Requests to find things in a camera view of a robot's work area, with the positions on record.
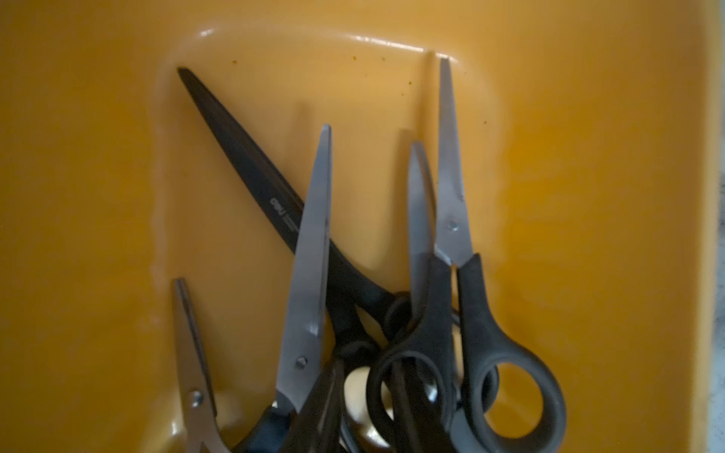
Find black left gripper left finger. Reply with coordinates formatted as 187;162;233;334
279;358;345;453

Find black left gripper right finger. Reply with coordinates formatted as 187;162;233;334
390;359;456;452

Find small black handled scissors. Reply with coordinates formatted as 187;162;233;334
341;143;483;452

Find blue handled scissors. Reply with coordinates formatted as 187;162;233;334
233;124;332;452

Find black handled steel scissors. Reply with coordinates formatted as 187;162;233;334
366;60;566;452

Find beige handled kitchen scissors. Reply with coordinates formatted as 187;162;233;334
172;277;230;452

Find all black scissors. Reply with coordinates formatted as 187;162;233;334
177;67;411;372

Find yellow plastic storage box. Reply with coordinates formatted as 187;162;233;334
1;1;722;452

